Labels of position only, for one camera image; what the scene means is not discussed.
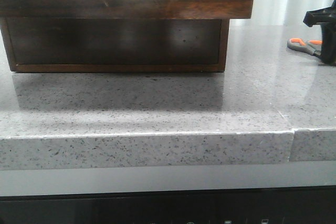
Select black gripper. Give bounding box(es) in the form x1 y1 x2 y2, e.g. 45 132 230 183
303 0 335 65

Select wooden drawer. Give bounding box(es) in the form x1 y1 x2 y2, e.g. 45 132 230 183
7 18 221 65
1 0 254 19

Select black appliance under counter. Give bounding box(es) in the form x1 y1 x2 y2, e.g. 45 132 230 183
1 186 335 223

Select orange and grey scissors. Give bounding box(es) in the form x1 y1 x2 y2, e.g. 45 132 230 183
287 38 322 58

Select dark wooden drawer cabinet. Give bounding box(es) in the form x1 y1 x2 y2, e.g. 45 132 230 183
1 17 229 73

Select white curtain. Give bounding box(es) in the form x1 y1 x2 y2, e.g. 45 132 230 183
230 0 334 27

